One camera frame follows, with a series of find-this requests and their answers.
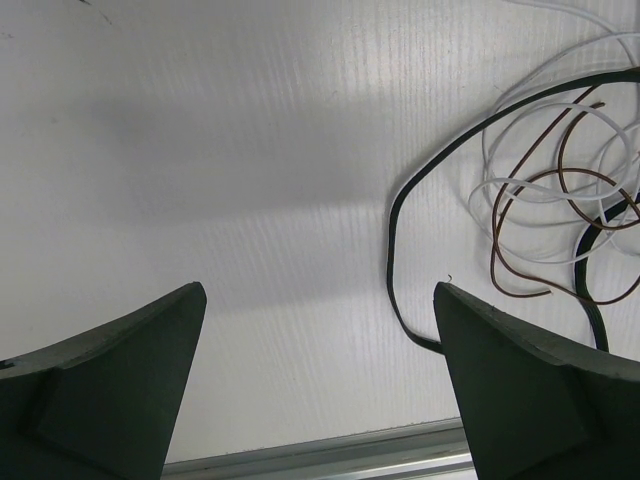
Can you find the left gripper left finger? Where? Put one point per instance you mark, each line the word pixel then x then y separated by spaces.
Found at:
pixel 102 404

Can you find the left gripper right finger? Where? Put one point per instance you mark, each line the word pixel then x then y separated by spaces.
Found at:
pixel 534 404

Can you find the aluminium mounting rail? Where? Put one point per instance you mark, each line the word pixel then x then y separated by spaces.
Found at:
pixel 436 450

